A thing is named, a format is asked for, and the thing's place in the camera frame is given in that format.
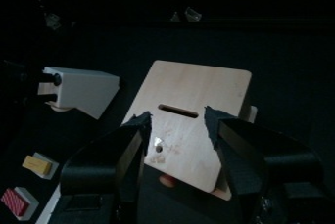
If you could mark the white toy tray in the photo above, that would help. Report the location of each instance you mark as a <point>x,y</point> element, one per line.
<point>48,203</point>

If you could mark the cream box with red stripe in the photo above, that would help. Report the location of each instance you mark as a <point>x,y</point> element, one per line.
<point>192,87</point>

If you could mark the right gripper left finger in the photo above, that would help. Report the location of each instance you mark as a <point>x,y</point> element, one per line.
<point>100,169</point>

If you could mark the red striped toy block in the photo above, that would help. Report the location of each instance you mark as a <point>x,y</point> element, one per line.
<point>15,201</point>

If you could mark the silver frame clamp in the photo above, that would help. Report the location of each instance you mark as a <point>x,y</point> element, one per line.
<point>53,21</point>
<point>192,14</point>

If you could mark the white toy knife block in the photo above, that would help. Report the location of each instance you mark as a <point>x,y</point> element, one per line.
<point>88,89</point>

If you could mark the yellow toy block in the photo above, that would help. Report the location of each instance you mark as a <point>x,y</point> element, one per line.
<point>37,165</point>

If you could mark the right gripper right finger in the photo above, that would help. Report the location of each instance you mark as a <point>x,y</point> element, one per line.
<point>270,169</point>

